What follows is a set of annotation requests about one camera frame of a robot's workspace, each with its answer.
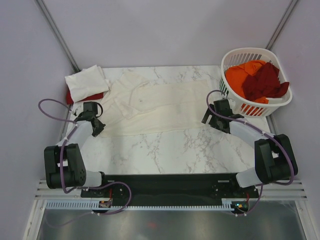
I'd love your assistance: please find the cream white t shirt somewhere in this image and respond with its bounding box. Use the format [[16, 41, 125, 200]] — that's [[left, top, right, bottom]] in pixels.
[[100, 72, 212, 138]]

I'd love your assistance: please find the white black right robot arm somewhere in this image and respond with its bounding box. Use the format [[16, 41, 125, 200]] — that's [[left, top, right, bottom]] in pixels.
[[201, 104, 298, 197]]

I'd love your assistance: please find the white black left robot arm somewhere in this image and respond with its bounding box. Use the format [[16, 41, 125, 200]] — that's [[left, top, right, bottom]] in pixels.
[[44, 110, 110, 197]]

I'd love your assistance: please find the folded red t shirt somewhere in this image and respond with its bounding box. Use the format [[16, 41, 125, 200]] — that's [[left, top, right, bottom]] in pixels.
[[66, 86, 109, 105]]

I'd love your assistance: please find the green t shirt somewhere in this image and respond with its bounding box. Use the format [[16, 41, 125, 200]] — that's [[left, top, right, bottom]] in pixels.
[[219, 78, 229, 98]]

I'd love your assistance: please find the white plastic laundry basket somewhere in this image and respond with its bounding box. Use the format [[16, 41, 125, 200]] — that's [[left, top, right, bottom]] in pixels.
[[220, 47, 293, 118]]

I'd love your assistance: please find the folded white t shirt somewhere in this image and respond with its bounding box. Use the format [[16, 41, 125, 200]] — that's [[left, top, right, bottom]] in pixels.
[[65, 65, 111, 93]]

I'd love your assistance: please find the orange t shirt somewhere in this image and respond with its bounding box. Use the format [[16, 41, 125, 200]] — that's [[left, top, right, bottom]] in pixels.
[[225, 60, 266, 100]]

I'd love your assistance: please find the dark red t shirt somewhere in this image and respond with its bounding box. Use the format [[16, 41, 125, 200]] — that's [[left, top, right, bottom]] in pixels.
[[242, 62, 290, 104]]

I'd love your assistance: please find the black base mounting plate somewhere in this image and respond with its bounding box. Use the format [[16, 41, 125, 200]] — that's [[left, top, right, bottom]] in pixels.
[[81, 173, 259, 205]]

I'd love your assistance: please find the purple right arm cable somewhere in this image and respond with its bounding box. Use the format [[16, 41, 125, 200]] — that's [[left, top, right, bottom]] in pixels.
[[205, 89, 299, 218]]

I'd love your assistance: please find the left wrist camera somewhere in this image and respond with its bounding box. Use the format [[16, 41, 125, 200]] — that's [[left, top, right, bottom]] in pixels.
[[83, 101, 100, 115]]

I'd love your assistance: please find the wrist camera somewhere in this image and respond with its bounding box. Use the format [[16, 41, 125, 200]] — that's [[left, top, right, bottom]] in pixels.
[[83, 101, 100, 115], [213, 99, 233, 117]]

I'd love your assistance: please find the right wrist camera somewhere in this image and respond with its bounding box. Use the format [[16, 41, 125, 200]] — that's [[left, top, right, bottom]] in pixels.
[[213, 99, 233, 117]]

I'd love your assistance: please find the white slotted cable duct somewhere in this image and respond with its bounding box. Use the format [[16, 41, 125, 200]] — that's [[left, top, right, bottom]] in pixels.
[[45, 198, 249, 211]]

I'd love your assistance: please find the aluminium frame rail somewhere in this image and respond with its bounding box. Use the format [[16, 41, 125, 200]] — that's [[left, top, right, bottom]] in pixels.
[[34, 178, 309, 201]]

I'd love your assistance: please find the left corner metal post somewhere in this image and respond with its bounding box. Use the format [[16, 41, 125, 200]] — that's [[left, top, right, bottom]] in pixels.
[[34, 0, 81, 73]]

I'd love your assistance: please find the corner metal post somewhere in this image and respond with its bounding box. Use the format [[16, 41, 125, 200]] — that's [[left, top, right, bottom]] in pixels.
[[34, 0, 81, 73], [265, 0, 300, 51]]

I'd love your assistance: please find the right corner metal post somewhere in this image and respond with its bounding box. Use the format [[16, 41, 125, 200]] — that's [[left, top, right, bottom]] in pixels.
[[265, 0, 300, 51]]

